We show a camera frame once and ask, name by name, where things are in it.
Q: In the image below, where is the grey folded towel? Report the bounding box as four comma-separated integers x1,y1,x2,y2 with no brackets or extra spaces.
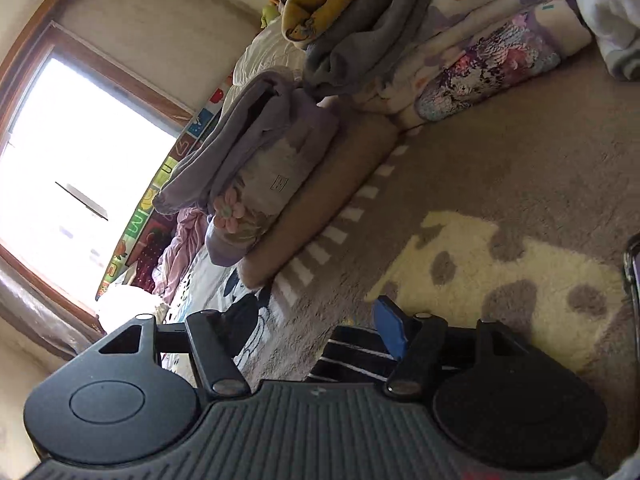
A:
303,0,432,100

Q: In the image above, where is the purple cartoon folded quilt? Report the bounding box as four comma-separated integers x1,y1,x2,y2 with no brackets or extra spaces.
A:
352,0,591,129

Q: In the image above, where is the wooden framed window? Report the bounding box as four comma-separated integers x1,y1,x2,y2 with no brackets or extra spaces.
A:
1,22,191,333

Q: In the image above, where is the black white striped garment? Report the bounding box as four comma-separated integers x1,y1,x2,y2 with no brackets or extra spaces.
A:
306,325,398,385

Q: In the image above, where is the brown pillow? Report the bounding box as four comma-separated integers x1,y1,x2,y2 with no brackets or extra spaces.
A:
238,110,399,288

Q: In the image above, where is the folded purple flower blanket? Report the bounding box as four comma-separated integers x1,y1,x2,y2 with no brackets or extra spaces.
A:
153,67,338,266

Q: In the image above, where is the cream quilted duvet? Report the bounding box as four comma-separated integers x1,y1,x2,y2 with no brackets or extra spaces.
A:
221,18,306,115

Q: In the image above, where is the grey cream spotted blanket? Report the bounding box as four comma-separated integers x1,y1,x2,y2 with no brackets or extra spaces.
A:
239,47,639,472

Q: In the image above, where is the pink crumpled garment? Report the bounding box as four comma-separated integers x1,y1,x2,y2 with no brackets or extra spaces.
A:
152,207,208,304

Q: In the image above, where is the colourful alphabet play mat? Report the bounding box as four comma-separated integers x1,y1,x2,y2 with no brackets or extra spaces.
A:
96,76,232,300

